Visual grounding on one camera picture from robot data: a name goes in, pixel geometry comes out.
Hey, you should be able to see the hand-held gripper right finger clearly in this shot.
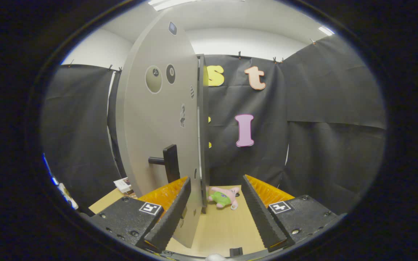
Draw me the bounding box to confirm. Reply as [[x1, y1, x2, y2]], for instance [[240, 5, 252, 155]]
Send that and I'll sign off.
[[242, 174, 340, 253]]

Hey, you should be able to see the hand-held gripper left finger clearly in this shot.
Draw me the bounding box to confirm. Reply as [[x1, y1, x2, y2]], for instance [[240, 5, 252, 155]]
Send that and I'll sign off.
[[86, 177, 192, 253]]

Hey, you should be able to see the black door handle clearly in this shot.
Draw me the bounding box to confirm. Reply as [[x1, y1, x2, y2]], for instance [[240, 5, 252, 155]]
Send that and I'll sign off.
[[148, 144, 181, 184]]

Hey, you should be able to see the grey shoe cabinet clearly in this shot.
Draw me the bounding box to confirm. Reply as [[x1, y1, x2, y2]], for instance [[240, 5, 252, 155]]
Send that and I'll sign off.
[[196, 54, 210, 214]]

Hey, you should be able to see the pink and green plush toy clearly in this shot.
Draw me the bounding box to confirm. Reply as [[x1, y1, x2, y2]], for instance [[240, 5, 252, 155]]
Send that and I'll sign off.
[[208, 186, 241, 210]]

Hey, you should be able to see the white book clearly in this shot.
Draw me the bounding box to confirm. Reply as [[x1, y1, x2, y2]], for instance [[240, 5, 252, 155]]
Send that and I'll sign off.
[[113, 177, 134, 194]]

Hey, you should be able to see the black backdrop cloth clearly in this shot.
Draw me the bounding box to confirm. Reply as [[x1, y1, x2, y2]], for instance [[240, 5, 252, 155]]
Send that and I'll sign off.
[[41, 34, 388, 219]]

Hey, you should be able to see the white patterned object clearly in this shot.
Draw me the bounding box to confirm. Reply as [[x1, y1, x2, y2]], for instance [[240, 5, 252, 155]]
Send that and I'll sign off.
[[57, 182, 79, 210]]

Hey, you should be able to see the long ceiling light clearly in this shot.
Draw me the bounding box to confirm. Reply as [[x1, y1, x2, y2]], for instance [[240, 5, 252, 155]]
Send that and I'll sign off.
[[147, 0, 198, 11]]

